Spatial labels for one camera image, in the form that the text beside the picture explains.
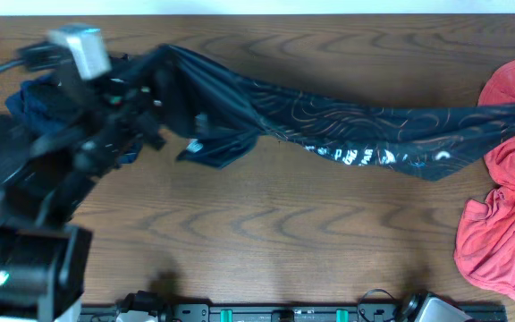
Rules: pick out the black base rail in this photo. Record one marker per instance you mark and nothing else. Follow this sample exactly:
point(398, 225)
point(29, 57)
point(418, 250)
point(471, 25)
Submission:
point(375, 306)

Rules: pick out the black orange patterned jersey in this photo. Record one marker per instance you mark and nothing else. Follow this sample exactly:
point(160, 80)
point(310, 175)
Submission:
point(223, 114)

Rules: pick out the red t-shirt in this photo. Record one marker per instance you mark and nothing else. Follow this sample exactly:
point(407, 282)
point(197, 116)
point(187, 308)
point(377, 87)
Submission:
point(485, 239)

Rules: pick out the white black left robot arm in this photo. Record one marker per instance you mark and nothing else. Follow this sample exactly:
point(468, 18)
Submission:
point(43, 179)

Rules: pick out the folded navy blue shirt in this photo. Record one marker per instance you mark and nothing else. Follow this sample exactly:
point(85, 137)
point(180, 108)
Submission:
point(47, 109)

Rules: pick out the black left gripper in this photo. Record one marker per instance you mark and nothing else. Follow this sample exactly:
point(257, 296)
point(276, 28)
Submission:
point(133, 103)

